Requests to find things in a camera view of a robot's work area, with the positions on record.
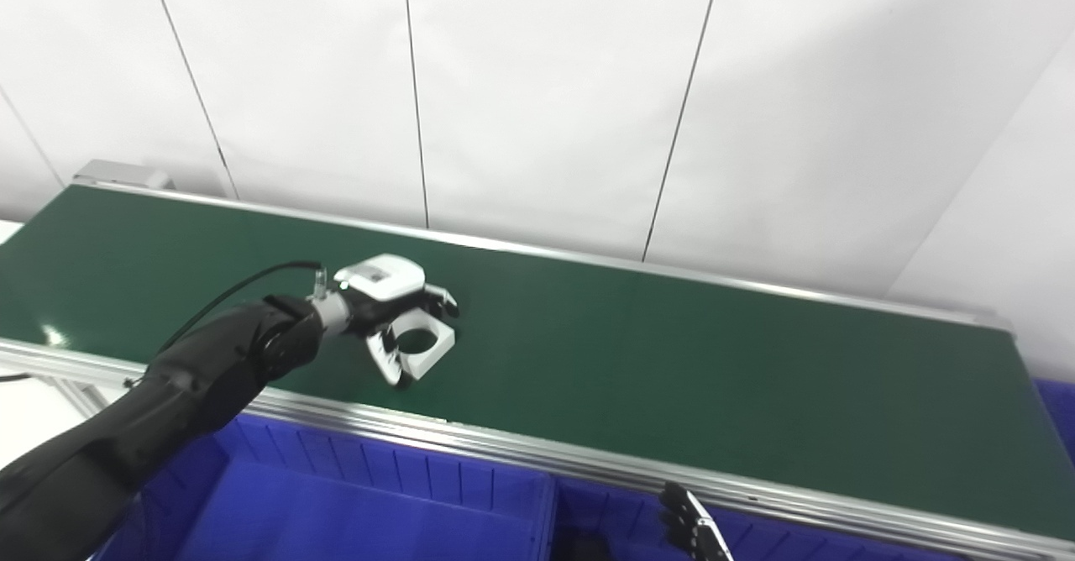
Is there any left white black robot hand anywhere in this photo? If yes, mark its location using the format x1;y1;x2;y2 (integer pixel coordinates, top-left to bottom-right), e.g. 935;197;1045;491
334;253;460;390

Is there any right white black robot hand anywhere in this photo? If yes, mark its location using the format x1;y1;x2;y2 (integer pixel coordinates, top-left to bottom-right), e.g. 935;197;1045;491
658;482;737;561

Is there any white square part round hole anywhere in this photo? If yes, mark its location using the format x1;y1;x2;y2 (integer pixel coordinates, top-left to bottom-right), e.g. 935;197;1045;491
382;308;457;380

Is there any blue plastic bin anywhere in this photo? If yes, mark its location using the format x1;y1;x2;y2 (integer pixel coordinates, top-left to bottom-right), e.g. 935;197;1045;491
91;414;559;561
1033;379;1075;466
550;473;967;561

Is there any black part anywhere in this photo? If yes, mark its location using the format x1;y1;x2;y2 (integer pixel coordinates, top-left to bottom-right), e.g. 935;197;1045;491
554;527;616;561

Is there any grey conveyor end housing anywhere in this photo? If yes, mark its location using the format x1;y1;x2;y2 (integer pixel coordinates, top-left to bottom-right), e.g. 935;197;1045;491
73;160;174;191

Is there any aluminium conveyor support leg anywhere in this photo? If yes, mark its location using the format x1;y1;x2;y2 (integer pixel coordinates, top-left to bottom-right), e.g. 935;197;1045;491
0;371;112;421

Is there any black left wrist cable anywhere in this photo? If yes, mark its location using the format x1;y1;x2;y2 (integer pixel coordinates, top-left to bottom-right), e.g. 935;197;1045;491
155;260;330;356

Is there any green conveyor belt aluminium frame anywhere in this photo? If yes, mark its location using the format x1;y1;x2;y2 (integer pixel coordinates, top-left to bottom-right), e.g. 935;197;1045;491
0;176;1075;561

